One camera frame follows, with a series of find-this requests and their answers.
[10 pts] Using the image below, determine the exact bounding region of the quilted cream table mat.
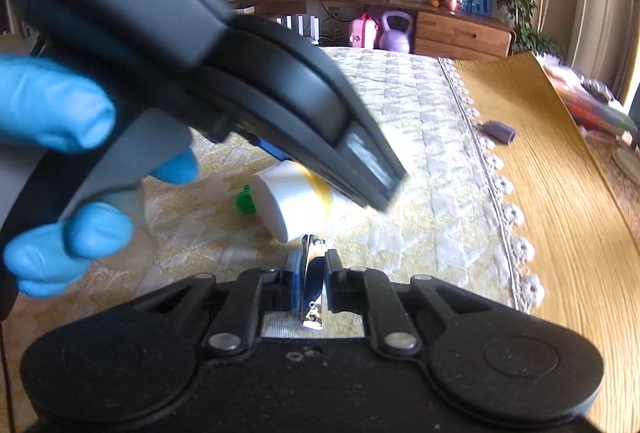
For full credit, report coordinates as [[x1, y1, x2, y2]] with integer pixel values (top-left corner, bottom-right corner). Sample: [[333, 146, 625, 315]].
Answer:
[[1, 38, 550, 432]]

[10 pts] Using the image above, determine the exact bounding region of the yellow wood-grain mat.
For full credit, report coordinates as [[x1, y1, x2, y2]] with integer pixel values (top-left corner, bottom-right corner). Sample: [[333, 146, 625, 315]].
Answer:
[[456, 54, 639, 432]]

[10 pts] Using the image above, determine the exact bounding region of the white yellow pill bottle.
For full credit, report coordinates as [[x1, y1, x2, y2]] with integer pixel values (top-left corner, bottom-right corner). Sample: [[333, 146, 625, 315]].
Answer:
[[248, 161, 366, 243]]

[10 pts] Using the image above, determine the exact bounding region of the stack of books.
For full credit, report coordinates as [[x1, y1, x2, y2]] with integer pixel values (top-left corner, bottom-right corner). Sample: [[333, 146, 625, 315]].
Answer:
[[536, 54, 639, 136]]

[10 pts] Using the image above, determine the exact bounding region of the pink small case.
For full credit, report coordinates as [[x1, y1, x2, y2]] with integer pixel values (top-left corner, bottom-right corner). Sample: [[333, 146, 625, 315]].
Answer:
[[349, 13, 378, 50]]

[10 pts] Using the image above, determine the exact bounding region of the purple kettlebell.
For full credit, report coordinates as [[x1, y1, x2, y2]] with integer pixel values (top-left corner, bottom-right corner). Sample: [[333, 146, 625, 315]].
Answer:
[[378, 11, 413, 54]]

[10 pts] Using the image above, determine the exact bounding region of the white router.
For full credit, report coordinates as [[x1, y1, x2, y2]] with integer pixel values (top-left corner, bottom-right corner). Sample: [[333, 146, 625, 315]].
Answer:
[[274, 14, 320, 45]]

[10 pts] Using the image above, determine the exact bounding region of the white standing air conditioner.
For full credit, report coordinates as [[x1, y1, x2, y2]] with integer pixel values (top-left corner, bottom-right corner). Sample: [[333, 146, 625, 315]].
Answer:
[[567, 0, 639, 110]]

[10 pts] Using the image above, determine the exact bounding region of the blue gloved hand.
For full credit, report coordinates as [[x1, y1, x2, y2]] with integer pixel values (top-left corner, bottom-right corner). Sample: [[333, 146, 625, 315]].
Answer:
[[0, 52, 202, 300]]

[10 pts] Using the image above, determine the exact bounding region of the small purple object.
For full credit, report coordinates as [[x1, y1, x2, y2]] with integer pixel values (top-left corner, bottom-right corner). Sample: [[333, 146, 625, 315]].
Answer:
[[480, 121, 516, 145]]

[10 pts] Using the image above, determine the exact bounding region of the silver nail clipper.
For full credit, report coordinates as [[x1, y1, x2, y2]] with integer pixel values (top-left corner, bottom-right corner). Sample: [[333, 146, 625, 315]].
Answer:
[[299, 235, 328, 331]]

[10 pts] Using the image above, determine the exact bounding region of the wooden tv cabinet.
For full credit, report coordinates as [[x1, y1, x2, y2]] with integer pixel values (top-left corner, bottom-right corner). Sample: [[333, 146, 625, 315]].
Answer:
[[230, 0, 513, 60]]

